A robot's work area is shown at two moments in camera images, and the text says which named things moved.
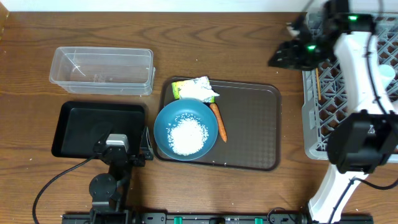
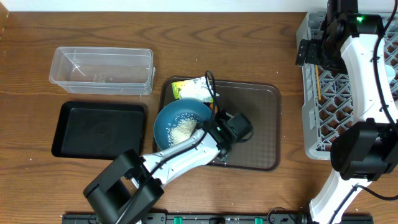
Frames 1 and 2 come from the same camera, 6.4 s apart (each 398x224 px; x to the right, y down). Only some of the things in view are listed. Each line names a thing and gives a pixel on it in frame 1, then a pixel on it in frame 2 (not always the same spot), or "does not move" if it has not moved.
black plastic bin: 81,124 does not move
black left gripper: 140,161 to 239,140
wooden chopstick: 319,96 does not move
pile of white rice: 187,134 does not move
